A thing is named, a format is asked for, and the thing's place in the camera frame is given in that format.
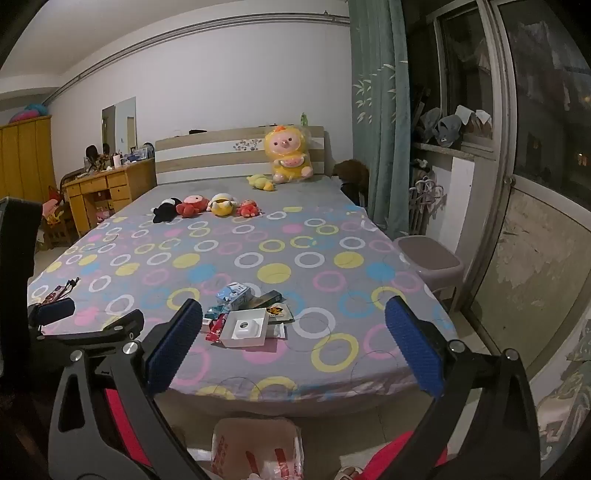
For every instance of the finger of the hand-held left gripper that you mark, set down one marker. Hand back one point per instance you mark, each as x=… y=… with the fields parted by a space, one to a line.
x=55 y=308
x=115 y=325

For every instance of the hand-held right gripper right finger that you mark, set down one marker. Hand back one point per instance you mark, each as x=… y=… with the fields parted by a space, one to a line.
x=413 y=346

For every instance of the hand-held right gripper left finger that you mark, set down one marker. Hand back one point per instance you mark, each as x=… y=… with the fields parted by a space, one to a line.
x=178 y=341

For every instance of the red snack wrapper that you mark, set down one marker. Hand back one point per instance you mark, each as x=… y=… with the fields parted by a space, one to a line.
x=216 y=330

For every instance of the teal wrapper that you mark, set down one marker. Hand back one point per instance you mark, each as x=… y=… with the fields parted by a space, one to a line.
x=212 y=313

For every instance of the blue and white small box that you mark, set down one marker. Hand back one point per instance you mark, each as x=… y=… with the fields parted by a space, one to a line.
x=233 y=295

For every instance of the dark green box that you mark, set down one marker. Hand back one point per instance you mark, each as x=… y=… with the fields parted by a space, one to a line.
x=268 y=299

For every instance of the white plastic wrapper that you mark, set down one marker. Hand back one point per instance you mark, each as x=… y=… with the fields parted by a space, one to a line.
x=278 y=331

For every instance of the dark card with yellow print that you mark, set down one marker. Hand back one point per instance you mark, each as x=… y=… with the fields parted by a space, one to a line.
x=279 y=313

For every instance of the white plastic bag red print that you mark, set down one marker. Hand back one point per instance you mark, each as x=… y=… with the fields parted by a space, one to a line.
x=240 y=443

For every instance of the yellow wooden wardrobe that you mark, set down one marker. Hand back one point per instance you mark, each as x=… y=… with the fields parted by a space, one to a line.
x=25 y=157

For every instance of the purple plastic stool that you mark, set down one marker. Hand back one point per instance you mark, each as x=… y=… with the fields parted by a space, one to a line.
x=427 y=261

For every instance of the person's red pants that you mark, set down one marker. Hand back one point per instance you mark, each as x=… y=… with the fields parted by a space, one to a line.
x=401 y=454

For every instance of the wooden desk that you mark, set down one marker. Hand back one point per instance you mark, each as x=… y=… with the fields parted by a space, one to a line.
x=115 y=182

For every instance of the black and white plush toy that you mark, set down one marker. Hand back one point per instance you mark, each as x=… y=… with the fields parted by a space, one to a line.
x=164 y=211

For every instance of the colourful bundle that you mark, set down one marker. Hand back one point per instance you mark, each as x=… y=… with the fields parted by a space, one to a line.
x=30 y=112

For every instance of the yellow and white plush toy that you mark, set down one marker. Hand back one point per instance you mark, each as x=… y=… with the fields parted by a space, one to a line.
x=221 y=206

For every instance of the small red plush toy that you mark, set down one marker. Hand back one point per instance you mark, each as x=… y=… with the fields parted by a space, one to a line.
x=248 y=208

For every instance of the white clothes hangers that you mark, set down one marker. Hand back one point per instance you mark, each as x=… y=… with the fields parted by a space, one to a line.
x=427 y=194

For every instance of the floral cloth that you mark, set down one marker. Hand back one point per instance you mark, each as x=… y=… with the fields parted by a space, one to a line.
x=568 y=392

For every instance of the yellow-green plush toy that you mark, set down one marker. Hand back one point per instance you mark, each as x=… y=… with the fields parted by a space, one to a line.
x=261 y=182

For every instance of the brown plush toy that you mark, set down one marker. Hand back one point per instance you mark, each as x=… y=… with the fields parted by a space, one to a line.
x=353 y=170

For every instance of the large yellow pig plush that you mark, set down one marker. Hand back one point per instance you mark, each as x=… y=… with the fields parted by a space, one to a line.
x=286 y=152

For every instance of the grey cloth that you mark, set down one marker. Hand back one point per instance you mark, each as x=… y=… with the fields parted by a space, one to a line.
x=441 y=127

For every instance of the green leaf-print curtain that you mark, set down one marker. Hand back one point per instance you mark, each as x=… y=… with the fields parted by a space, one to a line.
x=378 y=115

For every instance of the green bottle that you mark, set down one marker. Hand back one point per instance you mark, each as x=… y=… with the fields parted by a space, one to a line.
x=304 y=120

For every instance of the window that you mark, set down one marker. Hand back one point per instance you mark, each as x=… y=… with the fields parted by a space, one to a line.
x=461 y=55

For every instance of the wall mirror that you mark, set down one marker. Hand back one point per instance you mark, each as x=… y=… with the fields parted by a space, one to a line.
x=119 y=124

